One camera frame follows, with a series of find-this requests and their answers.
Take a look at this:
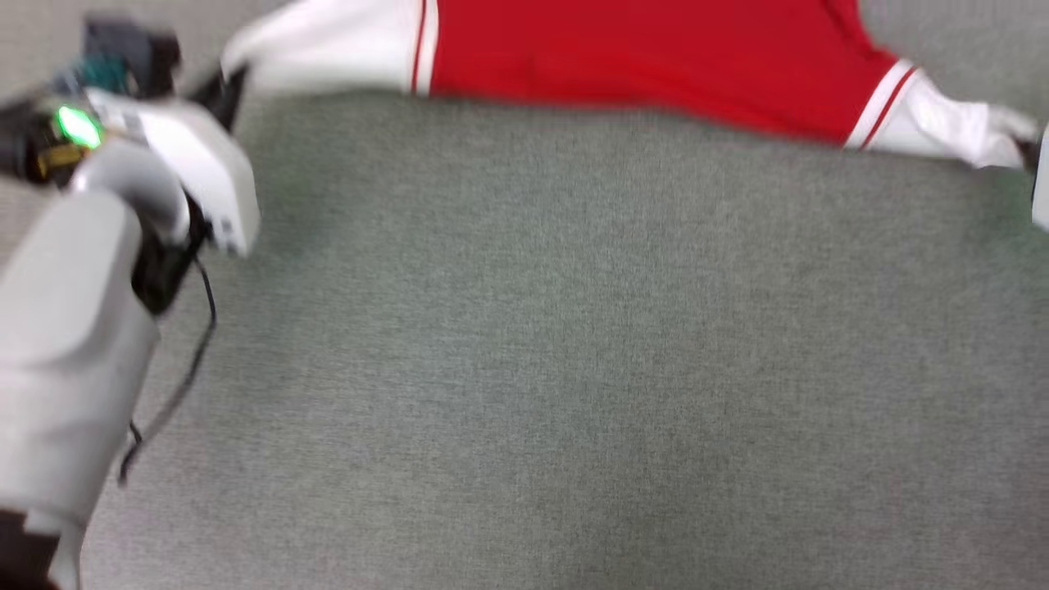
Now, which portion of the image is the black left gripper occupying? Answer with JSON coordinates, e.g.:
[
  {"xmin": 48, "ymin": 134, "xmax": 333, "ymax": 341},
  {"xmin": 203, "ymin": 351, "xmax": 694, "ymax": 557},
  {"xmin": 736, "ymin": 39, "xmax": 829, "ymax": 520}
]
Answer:
[{"xmin": 0, "ymin": 66, "xmax": 248, "ymax": 317}]

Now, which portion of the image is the red and white garment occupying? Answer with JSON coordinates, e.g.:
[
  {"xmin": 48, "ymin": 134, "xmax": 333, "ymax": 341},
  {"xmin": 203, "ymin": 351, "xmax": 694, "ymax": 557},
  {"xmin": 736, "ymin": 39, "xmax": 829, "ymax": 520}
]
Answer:
[{"xmin": 220, "ymin": 0, "xmax": 1043, "ymax": 171}]

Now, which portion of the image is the grey fabric sofa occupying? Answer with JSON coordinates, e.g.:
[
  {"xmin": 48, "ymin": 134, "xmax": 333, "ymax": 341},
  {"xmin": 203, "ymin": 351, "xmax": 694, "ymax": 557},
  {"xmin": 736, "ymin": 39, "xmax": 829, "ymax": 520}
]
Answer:
[{"xmin": 0, "ymin": 0, "xmax": 1049, "ymax": 590}]

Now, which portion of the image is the teal cable connector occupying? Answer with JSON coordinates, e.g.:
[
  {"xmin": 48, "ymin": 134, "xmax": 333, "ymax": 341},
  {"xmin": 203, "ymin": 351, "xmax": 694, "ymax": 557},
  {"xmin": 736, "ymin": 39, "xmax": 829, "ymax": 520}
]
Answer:
[{"xmin": 61, "ymin": 51, "xmax": 139, "ymax": 96}]

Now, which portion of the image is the thin black cable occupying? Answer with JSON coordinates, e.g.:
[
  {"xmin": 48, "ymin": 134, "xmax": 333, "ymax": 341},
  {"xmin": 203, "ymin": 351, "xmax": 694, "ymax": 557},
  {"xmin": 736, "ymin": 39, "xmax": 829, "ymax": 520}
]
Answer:
[{"xmin": 117, "ymin": 255, "xmax": 220, "ymax": 487}]

